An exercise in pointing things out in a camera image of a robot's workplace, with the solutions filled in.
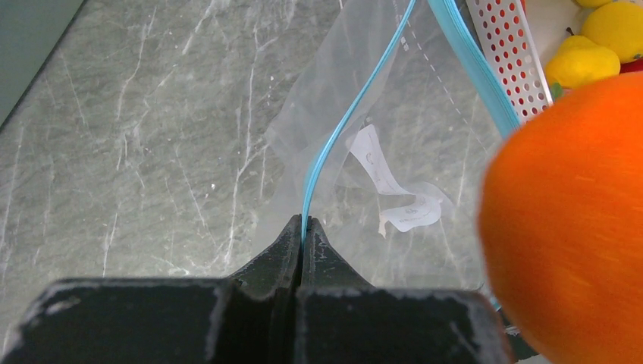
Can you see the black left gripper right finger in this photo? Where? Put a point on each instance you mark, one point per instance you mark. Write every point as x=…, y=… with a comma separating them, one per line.
x=341, y=318

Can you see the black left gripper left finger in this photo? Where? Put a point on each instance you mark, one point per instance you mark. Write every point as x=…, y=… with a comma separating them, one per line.
x=246, y=317

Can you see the clear zip top bag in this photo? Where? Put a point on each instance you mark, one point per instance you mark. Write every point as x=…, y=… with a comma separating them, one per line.
x=384, y=138

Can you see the orange toy orange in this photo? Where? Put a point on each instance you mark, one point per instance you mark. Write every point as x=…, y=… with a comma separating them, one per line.
x=560, y=222

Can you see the yellow toy pear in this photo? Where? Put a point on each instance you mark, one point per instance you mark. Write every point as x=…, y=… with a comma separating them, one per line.
x=581, y=60

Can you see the white perforated plastic basket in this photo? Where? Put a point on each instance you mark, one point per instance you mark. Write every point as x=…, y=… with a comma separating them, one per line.
x=517, y=39

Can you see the green lidded storage box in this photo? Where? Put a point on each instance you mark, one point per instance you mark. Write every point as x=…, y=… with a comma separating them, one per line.
x=30, y=32

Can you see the red toy pepper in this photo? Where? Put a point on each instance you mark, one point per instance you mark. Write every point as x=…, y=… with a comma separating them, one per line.
x=633, y=66

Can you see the yellow toy lemon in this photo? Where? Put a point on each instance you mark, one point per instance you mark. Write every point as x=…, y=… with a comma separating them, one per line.
x=616, y=25

